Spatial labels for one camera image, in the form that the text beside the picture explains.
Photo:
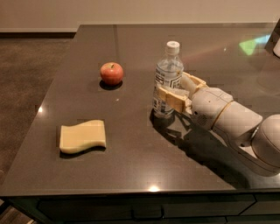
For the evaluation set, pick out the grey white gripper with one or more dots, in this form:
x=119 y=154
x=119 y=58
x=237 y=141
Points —
x=209 y=107

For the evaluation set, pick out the yellow sponge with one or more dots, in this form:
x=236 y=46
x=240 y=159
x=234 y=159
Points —
x=83 y=136

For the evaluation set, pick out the clear blue plastic water bottle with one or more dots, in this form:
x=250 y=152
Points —
x=168 y=74

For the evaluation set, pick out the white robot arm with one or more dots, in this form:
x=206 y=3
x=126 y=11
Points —
x=254 y=140

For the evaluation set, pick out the dark cabinet drawers under table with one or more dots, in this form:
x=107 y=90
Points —
x=245 y=208

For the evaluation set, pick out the red apple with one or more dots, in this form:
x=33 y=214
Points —
x=111 y=73

